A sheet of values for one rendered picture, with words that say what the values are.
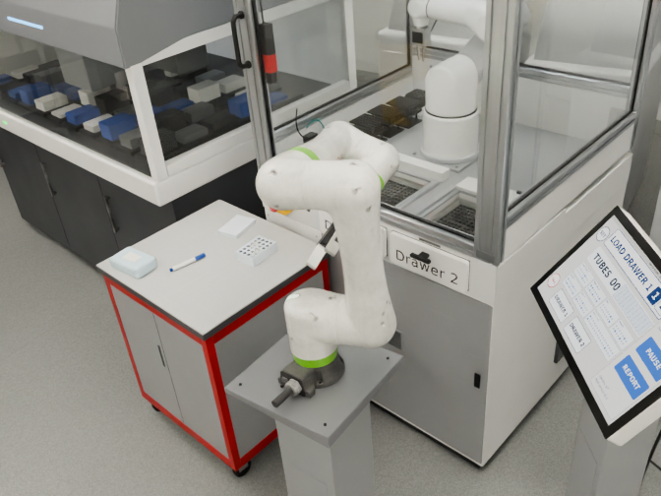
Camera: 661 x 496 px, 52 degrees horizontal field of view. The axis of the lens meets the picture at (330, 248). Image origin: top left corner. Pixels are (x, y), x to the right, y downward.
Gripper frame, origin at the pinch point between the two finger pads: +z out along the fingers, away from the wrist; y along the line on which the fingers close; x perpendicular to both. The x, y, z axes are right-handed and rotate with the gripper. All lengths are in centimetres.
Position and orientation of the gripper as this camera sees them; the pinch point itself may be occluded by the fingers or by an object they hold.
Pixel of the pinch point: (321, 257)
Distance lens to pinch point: 175.8
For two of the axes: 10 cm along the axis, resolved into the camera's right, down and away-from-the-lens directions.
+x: 8.0, 5.8, 1.6
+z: -4.7, 7.7, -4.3
